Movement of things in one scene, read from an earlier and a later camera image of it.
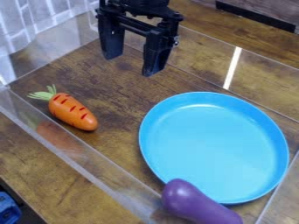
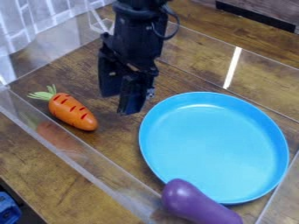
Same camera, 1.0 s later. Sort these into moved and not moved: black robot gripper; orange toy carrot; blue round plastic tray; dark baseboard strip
Moved: black robot gripper
Not moved: dark baseboard strip; blue round plastic tray; orange toy carrot
